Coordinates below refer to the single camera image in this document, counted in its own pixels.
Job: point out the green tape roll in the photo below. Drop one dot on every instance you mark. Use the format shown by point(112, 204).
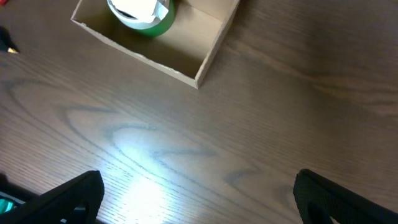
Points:
point(163, 26)

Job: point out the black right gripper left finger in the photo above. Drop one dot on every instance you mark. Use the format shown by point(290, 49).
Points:
point(76, 201)

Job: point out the open cardboard box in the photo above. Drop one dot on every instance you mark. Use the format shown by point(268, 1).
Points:
point(185, 51)

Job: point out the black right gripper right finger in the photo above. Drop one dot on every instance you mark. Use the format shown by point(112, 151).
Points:
point(320, 200)

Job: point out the black teardrop-shaped object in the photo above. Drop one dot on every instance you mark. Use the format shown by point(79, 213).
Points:
point(6, 43)

